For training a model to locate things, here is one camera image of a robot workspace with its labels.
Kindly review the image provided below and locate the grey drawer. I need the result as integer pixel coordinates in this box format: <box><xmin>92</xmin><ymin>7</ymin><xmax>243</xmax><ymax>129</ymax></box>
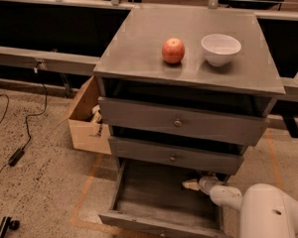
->
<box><xmin>108</xmin><ymin>137</ymin><xmax>243</xmax><ymax>175</ymax></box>
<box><xmin>98</xmin><ymin>97</ymin><xmax>269</xmax><ymax>146</ymax></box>
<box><xmin>99</xmin><ymin>160</ymin><xmax>230</xmax><ymax>238</ymax></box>

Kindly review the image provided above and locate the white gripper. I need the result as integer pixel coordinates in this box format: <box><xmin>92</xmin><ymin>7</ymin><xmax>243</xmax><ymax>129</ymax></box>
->
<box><xmin>182</xmin><ymin>176</ymin><xmax>223</xmax><ymax>195</ymax></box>

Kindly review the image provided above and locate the black power adapter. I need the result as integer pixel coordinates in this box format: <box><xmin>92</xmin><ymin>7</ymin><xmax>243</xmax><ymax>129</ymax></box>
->
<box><xmin>8</xmin><ymin>148</ymin><xmax>24</xmax><ymax>167</ymax></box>

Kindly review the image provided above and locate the cardboard box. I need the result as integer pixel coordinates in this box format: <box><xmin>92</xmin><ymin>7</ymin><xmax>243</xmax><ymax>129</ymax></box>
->
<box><xmin>60</xmin><ymin>76</ymin><xmax>111</xmax><ymax>155</ymax></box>

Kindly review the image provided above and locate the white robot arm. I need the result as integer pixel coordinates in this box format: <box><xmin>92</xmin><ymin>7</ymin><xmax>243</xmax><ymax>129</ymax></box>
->
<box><xmin>182</xmin><ymin>176</ymin><xmax>298</xmax><ymax>238</ymax></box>

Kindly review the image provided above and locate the grey top drawer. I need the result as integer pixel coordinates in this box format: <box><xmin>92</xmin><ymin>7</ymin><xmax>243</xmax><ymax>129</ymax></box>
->
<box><xmin>98</xmin><ymin>97</ymin><xmax>269</xmax><ymax>146</ymax></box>

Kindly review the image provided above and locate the red apple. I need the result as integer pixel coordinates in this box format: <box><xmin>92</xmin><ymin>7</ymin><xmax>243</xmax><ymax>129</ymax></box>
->
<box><xmin>162</xmin><ymin>38</ymin><xmax>185</xmax><ymax>64</ymax></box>

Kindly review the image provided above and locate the black object on floor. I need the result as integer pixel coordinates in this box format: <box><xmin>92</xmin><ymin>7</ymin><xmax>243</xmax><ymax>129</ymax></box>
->
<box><xmin>0</xmin><ymin>216</ymin><xmax>20</xmax><ymax>238</ymax></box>

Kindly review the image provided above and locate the grey bottom drawer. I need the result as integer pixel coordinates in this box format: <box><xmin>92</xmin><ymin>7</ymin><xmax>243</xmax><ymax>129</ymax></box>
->
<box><xmin>99</xmin><ymin>160</ymin><xmax>230</xmax><ymax>238</ymax></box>

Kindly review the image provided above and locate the grey drawer cabinet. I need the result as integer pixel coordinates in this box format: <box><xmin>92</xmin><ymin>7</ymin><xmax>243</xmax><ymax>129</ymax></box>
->
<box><xmin>93</xmin><ymin>6</ymin><xmax>286</xmax><ymax>190</ymax></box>

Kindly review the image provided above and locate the black power cable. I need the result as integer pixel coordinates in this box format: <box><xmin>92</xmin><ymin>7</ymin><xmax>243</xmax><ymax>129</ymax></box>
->
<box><xmin>0</xmin><ymin>82</ymin><xmax>49</xmax><ymax>187</ymax></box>

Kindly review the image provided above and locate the grey metal railing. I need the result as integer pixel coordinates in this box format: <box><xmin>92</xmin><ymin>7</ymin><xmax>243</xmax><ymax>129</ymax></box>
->
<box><xmin>0</xmin><ymin>0</ymin><xmax>298</xmax><ymax>102</ymax></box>

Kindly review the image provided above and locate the grey middle drawer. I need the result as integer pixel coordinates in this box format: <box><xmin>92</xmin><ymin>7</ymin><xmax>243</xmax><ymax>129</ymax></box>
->
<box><xmin>108</xmin><ymin>137</ymin><xmax>243</xmax><ymax>175</ymax></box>

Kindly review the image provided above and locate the white ceramic bowl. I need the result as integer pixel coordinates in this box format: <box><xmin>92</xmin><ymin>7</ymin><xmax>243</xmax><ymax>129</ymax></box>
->
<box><xmin>201</xmin><ymin>34</ymin><xmax>241</xmax><ymax>66</ymax></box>

